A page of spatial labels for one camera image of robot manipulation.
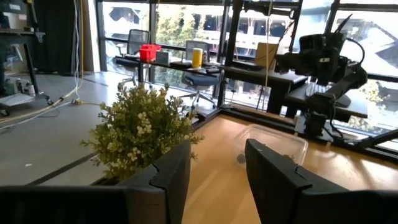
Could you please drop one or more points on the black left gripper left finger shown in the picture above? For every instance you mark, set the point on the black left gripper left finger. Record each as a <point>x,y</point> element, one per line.
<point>168,193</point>

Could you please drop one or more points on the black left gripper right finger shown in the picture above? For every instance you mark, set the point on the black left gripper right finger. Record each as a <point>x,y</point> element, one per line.
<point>273,193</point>

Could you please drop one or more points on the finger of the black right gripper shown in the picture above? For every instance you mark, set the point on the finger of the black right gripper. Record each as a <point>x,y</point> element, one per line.
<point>297,63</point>
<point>282,63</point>

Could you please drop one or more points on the dark toy blueberry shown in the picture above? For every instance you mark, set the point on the dark toy blueberry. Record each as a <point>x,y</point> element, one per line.
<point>241,159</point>

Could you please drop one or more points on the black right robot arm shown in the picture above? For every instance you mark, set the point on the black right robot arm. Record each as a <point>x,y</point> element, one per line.
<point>348,84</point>

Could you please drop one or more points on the clear plastic tupperware container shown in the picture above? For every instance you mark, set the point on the clear plastic tupperware container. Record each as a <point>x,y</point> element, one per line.
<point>273,140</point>

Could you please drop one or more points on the black side desk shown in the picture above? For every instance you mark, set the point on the black side desk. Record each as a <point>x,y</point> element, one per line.
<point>273,77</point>

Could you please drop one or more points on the brown cardboard box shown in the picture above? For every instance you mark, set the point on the brown cardboard box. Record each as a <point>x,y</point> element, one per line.
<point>266,56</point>

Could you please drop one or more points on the black vertical pole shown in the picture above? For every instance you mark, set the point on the black vertical pole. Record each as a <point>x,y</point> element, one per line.
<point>231,46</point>

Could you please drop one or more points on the green plant in black pot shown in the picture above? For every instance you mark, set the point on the green plant in black pot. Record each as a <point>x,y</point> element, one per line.
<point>140,130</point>

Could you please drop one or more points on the grey mesh office chair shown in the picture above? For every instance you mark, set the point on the grey mesh office chair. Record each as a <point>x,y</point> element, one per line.
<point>199,80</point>
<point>138,39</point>

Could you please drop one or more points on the yellow cylinder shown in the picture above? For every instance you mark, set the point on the yellow cylinder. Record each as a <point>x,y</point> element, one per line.
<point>197,58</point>

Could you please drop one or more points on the grey box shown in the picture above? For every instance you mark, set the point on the grey box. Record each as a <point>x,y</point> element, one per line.
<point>163,58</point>

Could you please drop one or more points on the black long desk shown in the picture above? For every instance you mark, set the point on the black long desk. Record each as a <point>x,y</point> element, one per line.
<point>149,63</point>

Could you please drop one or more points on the red plastic bin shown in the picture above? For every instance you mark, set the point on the red plastic bin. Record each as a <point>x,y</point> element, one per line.
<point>149,53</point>

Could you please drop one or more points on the grey equipment rack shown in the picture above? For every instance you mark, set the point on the grey equipment rack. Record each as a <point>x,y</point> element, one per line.
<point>12,18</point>

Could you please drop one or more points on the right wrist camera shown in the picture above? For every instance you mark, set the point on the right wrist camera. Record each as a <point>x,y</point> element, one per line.
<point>323,40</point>

